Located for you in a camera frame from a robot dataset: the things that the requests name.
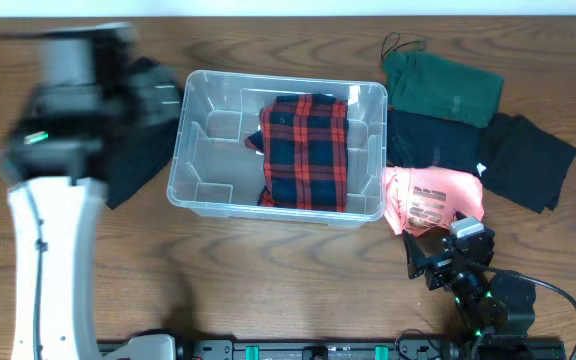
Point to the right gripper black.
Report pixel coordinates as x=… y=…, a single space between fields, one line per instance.
x=441 y=264

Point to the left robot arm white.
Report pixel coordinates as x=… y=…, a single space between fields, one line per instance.
x=55 y=221

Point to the black folded garment with tag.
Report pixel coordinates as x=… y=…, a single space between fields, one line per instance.
x=523 y=163

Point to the pink printed t-shirt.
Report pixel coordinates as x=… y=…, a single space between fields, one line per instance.
x=418 y=200

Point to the dark navy folded garment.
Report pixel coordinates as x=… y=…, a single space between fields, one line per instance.
x=419 y=141

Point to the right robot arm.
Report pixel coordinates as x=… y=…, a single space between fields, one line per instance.
x=497 y=312

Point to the green folded garment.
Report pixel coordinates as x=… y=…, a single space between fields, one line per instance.
x=423 y=83

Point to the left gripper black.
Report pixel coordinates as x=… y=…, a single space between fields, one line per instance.
x=150 y=100

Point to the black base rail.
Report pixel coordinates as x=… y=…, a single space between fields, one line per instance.
x=404 y=348

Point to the red plaid garment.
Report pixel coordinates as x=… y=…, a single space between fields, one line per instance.
x=304 y=141

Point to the clear plastic storage bin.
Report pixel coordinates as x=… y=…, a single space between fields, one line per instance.
x=214 y=174

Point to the large black garment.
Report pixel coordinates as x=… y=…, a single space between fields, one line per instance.
x=153 y=106

